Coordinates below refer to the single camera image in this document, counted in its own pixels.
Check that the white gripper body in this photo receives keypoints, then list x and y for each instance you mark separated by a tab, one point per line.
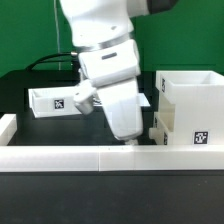
122	109

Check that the white front drawer with tag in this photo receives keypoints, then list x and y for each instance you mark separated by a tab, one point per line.
162	131

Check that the white drawer with tag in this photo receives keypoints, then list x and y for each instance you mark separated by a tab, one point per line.
162	131
52	102

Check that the white drawer cabinet box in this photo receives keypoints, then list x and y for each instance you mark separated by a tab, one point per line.
196	100

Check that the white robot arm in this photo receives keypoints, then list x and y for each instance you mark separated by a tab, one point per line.
109	58

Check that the white rear drawer with tag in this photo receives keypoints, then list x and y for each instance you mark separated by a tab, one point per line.
52	102

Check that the fiducial marker sheet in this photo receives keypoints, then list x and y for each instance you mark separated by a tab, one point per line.
142	99

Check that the white table border fence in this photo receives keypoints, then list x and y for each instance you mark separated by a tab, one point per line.
103	158

